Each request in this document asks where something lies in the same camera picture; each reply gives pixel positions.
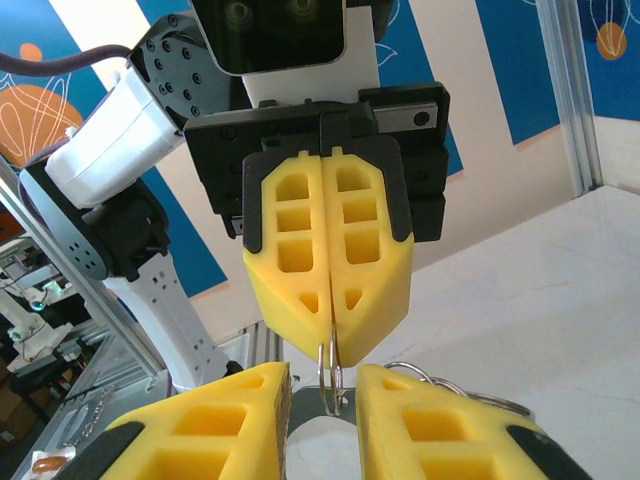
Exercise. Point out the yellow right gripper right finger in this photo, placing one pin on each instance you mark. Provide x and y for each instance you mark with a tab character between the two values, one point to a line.
450	440

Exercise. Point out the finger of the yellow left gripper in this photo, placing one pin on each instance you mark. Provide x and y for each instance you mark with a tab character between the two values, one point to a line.
280	295
380	295

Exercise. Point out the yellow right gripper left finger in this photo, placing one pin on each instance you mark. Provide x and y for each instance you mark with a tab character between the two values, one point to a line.
200	440

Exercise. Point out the silver split keyring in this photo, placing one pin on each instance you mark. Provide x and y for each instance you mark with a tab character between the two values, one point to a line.
500	400
407	365
331	380

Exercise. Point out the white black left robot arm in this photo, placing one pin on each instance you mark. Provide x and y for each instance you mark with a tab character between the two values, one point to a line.
170	320

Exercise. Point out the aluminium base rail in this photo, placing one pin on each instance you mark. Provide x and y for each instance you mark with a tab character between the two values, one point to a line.
250	345

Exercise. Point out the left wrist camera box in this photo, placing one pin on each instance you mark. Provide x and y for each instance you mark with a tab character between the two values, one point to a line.
275	35

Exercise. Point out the aluminium frame post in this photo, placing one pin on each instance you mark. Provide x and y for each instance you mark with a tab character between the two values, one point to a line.
570	100
75	280

